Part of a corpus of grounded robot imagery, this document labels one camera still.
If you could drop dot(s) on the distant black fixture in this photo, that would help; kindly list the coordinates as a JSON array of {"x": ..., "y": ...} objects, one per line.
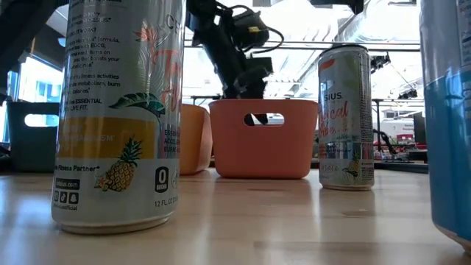
[
  {"x": 380, "y": 62},
  {"x": 407, "y": 94}
]

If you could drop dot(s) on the black monitor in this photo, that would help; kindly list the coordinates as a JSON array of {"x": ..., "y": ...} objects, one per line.
[{"x": 419, "y": 129}]

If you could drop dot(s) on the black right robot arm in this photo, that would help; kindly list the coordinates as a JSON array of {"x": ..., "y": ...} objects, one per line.
[{"x": 342, "y": 4}]

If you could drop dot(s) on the blue white Spindrift can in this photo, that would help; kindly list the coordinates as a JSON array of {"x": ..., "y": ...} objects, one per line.
[{"x": 449, "y": 147}]

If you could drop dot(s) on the distant black rig frame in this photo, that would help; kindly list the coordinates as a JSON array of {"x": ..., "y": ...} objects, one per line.
[{"x": 378, "y": 121}]

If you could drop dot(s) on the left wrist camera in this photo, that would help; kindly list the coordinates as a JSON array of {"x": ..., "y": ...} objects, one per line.
[{"x": 250, "y": 29}]

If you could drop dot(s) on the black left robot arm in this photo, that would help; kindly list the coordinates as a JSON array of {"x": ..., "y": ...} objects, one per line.
[{"x": 217, "y": 37}]

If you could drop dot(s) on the orange plastic bin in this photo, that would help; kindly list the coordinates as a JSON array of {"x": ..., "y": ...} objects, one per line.
[{"x": 257, "y": 154}]

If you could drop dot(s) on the teal plastic bin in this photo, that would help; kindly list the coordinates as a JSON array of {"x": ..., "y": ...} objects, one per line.
[{"x": 33, "y": 151}]

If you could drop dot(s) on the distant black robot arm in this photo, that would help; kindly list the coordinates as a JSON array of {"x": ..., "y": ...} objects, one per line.
[{"x": 384, "y": 140}]

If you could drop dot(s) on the tall white Celsius can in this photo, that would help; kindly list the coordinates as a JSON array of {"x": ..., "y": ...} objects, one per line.
[
  {"x": 346, "y": 121},
  {"x": 110, "y": 110}
]

